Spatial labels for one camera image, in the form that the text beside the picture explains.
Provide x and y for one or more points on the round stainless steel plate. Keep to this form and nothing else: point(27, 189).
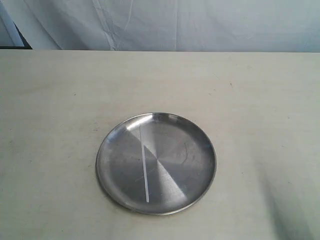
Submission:
point(180, 158)

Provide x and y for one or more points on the thin translucent glow stick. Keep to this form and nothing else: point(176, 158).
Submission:
point(144, 166)

